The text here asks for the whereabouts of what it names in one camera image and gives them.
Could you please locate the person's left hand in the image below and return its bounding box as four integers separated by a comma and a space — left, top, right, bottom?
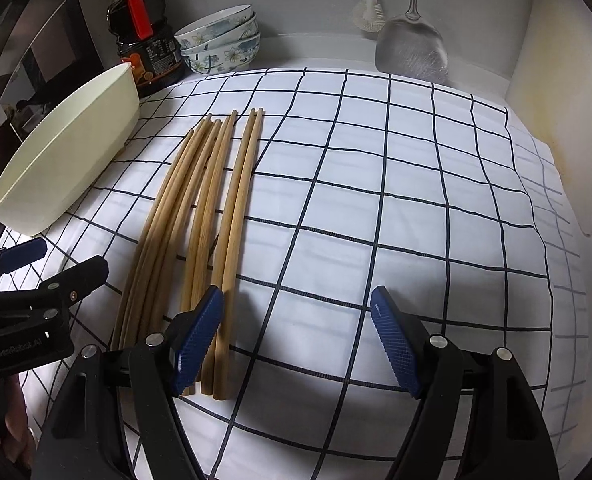
0, 375, 34, 466

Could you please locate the cream oval plastic basin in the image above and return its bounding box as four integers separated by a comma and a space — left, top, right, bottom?
0, 62, 141, 237

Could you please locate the dark sauce bottle red handle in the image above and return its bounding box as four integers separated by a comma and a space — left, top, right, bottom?
106, 0, 187, 98

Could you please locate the metal spatula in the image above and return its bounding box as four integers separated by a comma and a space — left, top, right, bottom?
375, 0, 450, 85

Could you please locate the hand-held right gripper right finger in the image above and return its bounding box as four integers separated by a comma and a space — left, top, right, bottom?
370, 285, 559, 480

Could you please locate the pile of wooden chopsticks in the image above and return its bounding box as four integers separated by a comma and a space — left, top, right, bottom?
110, 107, 265, 403

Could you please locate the white checked cloth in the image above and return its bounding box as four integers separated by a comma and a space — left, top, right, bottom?
0, 67, 589, 480

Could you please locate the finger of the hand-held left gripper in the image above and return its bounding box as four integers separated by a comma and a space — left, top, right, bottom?
0, 237, 48, 293
0, 255, 110, 318

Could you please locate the floral ceramic bowl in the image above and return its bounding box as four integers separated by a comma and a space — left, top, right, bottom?
180, 16, 259, 57
183, 31, 261, 74
174, 5, 255, 47

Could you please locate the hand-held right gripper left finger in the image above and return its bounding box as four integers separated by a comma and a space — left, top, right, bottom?
30, 285, 225, 480

